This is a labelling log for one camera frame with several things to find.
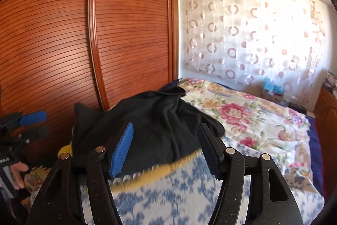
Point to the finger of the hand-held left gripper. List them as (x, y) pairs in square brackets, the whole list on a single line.
[(39, 132), (34, 118)]

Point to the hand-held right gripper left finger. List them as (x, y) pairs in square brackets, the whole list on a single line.
[(122, 151)]

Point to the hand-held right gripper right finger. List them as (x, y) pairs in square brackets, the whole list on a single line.
[(210, 153)]

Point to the black printed t-shirt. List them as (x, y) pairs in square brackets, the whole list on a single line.
[(163, 130)]

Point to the person's left hand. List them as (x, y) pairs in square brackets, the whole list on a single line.
[(18, 172)]

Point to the yellow floral cloth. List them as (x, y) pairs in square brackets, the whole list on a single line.
[(36, 180)]

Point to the floral quilt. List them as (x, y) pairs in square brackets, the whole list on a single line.
[(237, 109)]

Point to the blue white floral blanket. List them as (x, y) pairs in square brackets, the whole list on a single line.
[(171, 196)]

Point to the dark blue garment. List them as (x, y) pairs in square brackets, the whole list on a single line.
[(168, 88)]

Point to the wooden slatted wardrobe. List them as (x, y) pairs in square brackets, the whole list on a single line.
[(65, 43)]

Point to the small cardboard box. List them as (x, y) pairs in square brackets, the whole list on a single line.
[(272, 98)]

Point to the blue packet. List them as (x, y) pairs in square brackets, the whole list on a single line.
[(272, 86)]

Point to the navy bed sheet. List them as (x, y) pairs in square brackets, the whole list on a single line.
[(314, 140)]

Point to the wooden sideboard cabinet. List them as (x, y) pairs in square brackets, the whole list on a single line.
[(322, 103)]

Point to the sheer circle-patterned curtain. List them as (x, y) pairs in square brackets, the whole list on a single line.
[(250, 35)]

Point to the pile of papers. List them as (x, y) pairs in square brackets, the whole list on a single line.
[(330, 80)]

